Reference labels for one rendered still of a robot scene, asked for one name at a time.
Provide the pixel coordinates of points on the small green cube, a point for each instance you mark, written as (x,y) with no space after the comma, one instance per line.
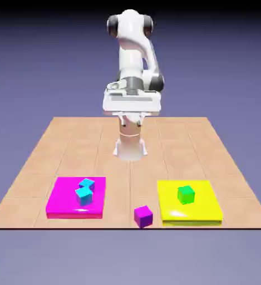
(186,194)

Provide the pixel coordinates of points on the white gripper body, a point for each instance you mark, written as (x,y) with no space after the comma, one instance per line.
(131,102)

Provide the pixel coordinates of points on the large magenta box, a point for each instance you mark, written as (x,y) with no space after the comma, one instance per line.
(75,198)

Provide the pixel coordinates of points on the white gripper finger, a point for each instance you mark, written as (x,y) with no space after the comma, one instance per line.
(122,120)
(139,120)

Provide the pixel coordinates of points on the small purple cube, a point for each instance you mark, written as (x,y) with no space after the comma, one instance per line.
(143,216)

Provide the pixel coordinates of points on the small cyan cube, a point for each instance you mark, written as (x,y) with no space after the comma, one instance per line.
(87,183)
(84,196)

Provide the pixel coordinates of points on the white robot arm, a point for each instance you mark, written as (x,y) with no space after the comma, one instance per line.
(130,44)

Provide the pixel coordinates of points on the large yellow box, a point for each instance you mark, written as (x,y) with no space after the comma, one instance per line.
(188,209)

